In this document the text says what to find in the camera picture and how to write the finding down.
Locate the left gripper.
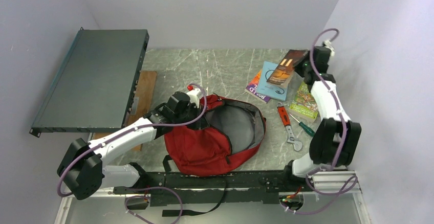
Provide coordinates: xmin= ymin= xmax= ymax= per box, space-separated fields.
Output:
xmin=173 ymin=102 xmax=210 ymax=130

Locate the dark house cover book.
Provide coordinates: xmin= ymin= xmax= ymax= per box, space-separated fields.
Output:
xmin=267 ymin=50 xmax=308 ymax=88

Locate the light blue booklet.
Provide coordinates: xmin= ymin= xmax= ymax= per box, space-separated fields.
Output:
xmin=256 ymin=61 xmax=292 ymax=101

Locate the red backpack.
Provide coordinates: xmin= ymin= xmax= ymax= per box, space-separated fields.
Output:
xmin=163 ymin=94 xmax=266 ymax=177

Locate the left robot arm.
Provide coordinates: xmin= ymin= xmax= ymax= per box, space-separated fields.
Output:
xmin=56 ymin=83 xmax=208 ymax=200

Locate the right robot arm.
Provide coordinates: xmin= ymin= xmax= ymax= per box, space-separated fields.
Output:
xmin=282 ymin=40 xmax=362 ymax=191

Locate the wooden board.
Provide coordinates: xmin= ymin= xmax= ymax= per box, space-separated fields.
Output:
xmin=93 ymin=71 xmax=158 ymax=152

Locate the green Treehouse book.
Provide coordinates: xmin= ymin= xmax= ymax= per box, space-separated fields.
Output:
xmin=289 ymin=82 xmax=319 ymax=123

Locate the purple Roald Dahl book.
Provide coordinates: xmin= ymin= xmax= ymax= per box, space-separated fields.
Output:
xmin=244 ymin=70 xmax=271 ymax=103

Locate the dark grey rack server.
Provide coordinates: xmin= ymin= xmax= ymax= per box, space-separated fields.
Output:
xmin=29 ymin=29 xmax=149 ymax=137

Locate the green handled screwdriver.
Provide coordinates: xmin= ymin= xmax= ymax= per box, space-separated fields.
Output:
xmin=289 ymin=114 xmax=315 ymax=137

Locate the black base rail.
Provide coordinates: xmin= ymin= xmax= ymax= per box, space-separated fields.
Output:
xmin=113 ymin=170 xmax=310 ymax=207

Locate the orange handled adjustable wrench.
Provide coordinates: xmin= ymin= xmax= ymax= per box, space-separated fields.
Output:
xmin=276 ymin=102 xmax=302 ymax=151

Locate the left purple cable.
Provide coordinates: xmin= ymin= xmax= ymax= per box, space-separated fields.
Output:
xmin=57 ymin=83 xmax=208 ymax=224

